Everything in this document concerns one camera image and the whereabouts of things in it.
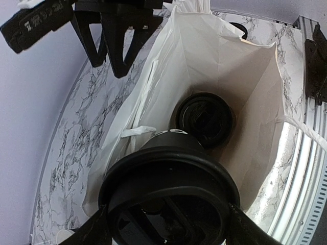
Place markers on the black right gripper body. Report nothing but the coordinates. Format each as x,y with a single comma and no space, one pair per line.
118,6

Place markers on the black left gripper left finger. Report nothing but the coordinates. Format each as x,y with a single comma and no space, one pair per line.
95,231

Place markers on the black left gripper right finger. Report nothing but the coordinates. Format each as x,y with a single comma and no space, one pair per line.
243,231

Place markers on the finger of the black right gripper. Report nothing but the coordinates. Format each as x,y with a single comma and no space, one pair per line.
81,22
114,28

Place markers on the single black paper cup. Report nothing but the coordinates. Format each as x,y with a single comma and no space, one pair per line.
170,191
207,117

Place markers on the brown paper takeout bag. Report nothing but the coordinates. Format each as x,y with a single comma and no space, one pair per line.
203,79

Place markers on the stack of black paper cups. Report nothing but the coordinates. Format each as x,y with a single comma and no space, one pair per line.
63,235

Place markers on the stack of black cup lids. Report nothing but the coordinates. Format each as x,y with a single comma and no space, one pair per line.
242,28

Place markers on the white wrapped straws bundle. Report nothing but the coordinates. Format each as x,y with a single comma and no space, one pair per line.
194,6

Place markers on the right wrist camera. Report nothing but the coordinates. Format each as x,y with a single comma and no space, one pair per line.
28,26

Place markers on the aluminium front frame rail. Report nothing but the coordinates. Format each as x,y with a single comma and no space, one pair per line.
304,198

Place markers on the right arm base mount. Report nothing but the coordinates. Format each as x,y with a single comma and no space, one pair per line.
315,55

